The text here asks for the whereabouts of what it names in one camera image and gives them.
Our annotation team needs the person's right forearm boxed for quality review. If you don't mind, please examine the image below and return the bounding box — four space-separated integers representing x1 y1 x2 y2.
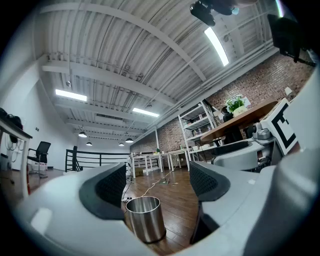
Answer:
293 66 320 151

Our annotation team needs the ceiling air vent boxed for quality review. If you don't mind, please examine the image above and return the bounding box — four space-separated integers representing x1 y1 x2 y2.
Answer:
95 113 125 121

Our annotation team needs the black rectangular device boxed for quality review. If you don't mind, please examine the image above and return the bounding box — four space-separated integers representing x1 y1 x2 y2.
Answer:
266 13 317 68

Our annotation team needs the black metal railing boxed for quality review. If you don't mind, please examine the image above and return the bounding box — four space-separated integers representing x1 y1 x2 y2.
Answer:
64 148 131 173

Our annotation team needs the black office chair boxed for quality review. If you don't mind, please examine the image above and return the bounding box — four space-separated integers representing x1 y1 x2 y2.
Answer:
221 106 250 146
26 141 52 178

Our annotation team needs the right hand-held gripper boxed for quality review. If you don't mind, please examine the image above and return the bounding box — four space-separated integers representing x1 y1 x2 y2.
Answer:
211 97 301 172

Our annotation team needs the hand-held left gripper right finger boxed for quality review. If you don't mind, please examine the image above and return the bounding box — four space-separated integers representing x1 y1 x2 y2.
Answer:
159 160 277 256

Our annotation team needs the white power strip with cords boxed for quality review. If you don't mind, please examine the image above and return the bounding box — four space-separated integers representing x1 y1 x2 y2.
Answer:
134 169 177 200

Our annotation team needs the dark-top white-legged table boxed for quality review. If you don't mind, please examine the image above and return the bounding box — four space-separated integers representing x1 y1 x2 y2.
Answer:
0 116 34 200

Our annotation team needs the stainless steel cylindrical bin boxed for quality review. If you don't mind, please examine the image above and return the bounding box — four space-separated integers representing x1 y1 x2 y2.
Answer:
125 196 167 244

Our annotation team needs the black bag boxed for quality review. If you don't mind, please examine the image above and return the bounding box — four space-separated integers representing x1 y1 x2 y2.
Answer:
0 107 24 131

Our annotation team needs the white desk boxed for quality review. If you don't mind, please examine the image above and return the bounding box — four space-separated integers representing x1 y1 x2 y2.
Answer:
167 148 191 171
130 154 151 179
148 152 172 173

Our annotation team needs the long ceiling light panel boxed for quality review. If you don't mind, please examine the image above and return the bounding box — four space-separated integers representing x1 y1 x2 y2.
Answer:
55 88 88 102
131 107 161 118
203 26 230 67

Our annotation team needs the round wooden table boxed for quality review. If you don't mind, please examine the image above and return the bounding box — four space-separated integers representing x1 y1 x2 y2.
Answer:
199 100 280 145

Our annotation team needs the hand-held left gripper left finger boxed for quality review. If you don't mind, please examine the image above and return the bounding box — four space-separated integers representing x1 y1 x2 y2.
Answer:
14 161 157 256

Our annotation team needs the black head-worn camera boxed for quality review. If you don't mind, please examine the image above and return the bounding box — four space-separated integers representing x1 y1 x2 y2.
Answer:
189 0 241 28

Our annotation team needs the white metal shelf rack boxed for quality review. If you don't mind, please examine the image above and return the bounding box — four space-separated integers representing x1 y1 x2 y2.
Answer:
177 100 222 165

